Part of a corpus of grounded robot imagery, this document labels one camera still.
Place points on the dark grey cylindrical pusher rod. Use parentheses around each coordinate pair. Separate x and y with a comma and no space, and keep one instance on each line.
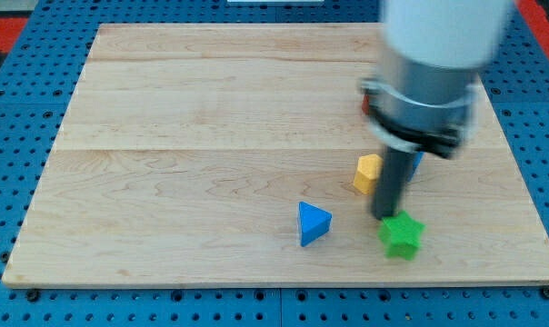
(396,170)

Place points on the blue cube block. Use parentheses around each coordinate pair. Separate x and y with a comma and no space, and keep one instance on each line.
(416,163)

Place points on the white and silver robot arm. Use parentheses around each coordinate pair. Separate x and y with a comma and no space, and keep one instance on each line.
(421,94)

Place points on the yellow heart block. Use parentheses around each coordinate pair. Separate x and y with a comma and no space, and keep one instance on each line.
(367,173)

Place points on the red block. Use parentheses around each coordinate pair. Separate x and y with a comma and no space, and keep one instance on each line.
(365,104)

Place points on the green star block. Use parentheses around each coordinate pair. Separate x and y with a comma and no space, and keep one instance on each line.
(401,236)

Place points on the blue triangle block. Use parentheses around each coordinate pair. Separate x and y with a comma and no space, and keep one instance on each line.
(313,223)

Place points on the light wooden board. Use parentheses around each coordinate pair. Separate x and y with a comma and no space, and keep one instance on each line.
(185,151)

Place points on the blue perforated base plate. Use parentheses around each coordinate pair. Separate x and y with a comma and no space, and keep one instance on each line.
(40,73)

